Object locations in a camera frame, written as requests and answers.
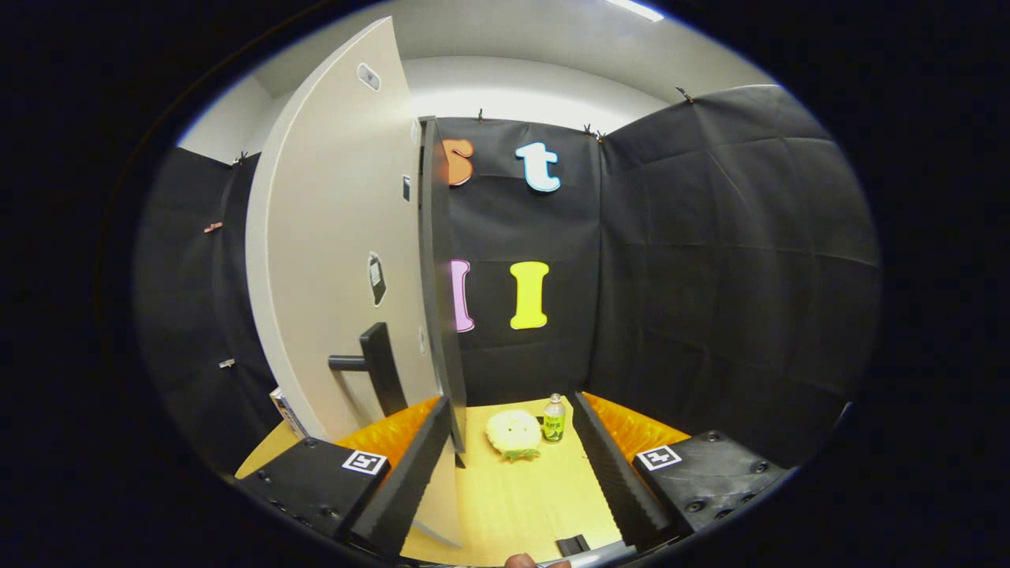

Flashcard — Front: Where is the beige shoe cabinet door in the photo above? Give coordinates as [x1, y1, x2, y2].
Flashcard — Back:
[245, 16, 466, 549]

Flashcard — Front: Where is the black backdrop cloth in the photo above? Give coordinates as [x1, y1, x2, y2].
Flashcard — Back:
[134, 83, 881, 474]

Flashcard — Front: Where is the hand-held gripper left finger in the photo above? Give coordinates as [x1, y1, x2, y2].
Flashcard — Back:
[237, 394, 452, 557]

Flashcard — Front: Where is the white book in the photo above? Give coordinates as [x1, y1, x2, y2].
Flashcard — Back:
[270, 387, 309, 440]

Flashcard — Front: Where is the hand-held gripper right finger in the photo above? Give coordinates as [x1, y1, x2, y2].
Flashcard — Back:
[570, 390, 790, 553]

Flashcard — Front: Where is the green label drink bottle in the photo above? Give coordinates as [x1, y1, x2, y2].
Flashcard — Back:
[542, 393, 567, 444]

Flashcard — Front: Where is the yellow plush toy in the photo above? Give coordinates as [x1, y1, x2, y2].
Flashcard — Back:
[485, 409, 544, 463]

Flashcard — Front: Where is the long ceiling light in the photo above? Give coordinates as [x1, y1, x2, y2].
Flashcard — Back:
[608, 0, 665, 23]

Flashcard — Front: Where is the dark grey shoe cabinet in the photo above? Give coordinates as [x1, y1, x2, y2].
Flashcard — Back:
[418, 116, 468, 455]

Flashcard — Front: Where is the black cabinet door handle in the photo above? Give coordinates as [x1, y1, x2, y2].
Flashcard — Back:
[328, 322, 409, 417]

